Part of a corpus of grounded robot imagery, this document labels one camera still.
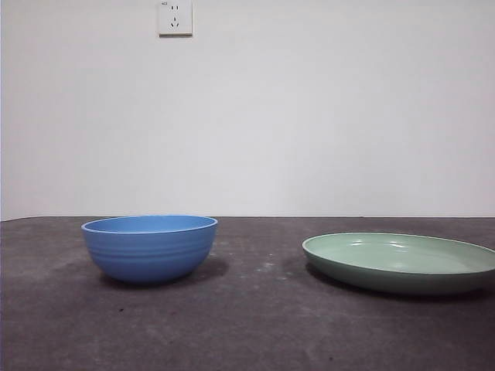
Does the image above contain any blue ribbed bowl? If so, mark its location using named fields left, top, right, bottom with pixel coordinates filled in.
left=80, top=215, right=219, bottom=287

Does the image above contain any green shallow plate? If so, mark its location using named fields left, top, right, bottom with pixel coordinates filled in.
left=302, top=231, right=495, bottom=297

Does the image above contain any white wall power socket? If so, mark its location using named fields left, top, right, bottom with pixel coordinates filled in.
left=157, top=0, right=193, bottom=39

